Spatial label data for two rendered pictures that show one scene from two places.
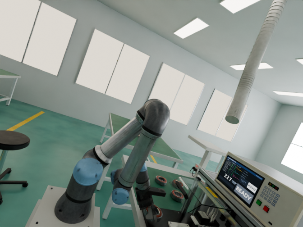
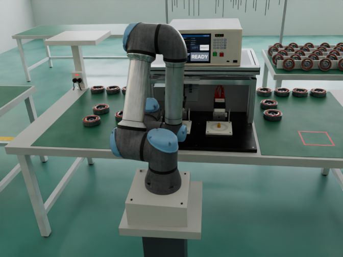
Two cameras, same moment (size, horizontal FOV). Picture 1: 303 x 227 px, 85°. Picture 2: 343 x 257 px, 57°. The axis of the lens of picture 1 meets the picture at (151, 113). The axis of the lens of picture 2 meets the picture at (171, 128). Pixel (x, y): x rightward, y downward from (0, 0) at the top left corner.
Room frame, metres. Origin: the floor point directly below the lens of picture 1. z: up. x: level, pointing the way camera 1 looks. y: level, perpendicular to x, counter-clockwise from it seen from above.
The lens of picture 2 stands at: (0.16, 1.08, 1.66)
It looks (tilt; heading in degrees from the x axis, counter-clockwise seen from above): 28 degrees down; 298
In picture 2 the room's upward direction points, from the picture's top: 2 degrees counter-clockwise
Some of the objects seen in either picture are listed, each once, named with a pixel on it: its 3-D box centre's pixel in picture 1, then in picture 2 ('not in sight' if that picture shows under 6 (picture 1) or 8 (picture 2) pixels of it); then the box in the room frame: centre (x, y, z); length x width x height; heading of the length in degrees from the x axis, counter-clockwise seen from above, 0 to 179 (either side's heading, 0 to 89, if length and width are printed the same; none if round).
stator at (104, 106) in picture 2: not in sight; (100, 108); (1.53, -0.50, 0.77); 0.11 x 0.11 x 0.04
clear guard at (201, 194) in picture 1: (202, 196); (177, 85); (0.91, -0.45, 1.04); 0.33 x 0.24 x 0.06; 109
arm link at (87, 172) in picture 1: (86, 176); (161, 148); (0.69, 0.16, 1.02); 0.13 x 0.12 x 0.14; 11
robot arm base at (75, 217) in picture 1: (76, 200); (163, 173); (0.69, 0.16, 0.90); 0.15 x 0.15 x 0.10
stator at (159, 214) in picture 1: (153, 212); not in sight; (0.92, -0.23, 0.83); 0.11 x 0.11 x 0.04
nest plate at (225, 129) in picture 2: not in sight; (219, 127); (0.68, -0.53, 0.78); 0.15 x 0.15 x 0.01; 19
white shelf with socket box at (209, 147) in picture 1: (200, 162); (83, 66); (1.84, -0.74, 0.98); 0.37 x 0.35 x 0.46; 19
